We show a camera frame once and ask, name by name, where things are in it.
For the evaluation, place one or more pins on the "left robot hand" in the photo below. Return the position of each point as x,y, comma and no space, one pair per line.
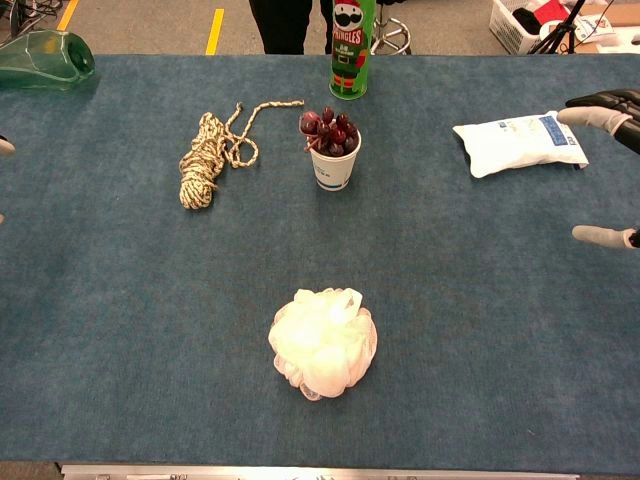
4,145

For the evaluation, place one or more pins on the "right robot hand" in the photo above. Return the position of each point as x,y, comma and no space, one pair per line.
600,116

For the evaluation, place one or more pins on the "white blue snack packet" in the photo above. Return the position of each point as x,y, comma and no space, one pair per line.
520,145

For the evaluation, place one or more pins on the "cardboard box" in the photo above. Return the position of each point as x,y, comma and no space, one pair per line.
612,25

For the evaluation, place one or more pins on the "green glass vase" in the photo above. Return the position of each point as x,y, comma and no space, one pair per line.
45,60

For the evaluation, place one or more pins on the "black tripod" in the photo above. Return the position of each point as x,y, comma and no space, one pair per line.
560,30

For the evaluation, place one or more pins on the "white plastic basket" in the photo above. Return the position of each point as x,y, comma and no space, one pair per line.
520,25

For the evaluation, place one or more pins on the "blue table cloth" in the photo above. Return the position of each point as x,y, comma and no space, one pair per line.
150,300

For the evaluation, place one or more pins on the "chrome stool base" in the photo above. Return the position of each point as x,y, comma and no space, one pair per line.
392,32

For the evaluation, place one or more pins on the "green Pringles can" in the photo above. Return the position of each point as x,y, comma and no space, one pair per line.
348,50

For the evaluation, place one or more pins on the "red grape bunch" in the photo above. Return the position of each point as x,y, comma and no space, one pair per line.
330,132

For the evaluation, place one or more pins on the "white paper cup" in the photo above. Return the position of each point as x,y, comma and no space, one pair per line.
334,167

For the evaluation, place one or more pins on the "person in black trousers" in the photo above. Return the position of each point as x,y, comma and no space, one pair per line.
287,25

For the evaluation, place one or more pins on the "white mesh bath sponge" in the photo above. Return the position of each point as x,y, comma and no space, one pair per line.
322,345

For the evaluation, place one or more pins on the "aluminium table rail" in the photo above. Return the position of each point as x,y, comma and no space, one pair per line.
320,472

